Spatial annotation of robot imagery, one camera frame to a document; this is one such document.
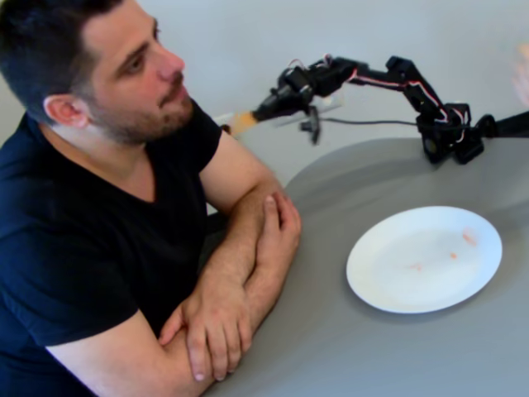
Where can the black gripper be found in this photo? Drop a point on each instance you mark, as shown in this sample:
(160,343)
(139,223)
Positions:
(276,106)

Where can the man's right forearm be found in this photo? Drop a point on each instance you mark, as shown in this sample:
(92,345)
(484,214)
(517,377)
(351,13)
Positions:
(264,297)

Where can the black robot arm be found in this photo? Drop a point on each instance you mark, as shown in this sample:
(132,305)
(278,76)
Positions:
(413,82)

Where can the man's left forearm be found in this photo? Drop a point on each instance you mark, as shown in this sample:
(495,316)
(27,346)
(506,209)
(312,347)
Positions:
(231,256)

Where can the man's right hand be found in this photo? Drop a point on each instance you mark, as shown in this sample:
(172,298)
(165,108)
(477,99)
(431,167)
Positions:
(281,231)

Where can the man's left hand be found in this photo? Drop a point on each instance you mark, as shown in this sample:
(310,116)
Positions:
(219,331)

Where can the white power strip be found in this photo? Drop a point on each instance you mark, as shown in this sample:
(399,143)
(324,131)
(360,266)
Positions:
(330,103)

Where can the white round plate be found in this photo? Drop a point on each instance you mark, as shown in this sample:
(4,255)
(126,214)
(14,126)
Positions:
(413,256)

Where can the man in black t-shirt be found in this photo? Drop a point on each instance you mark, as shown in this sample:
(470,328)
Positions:
(82,207)

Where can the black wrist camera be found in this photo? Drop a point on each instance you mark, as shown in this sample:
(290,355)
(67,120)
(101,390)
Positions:
(313,124)

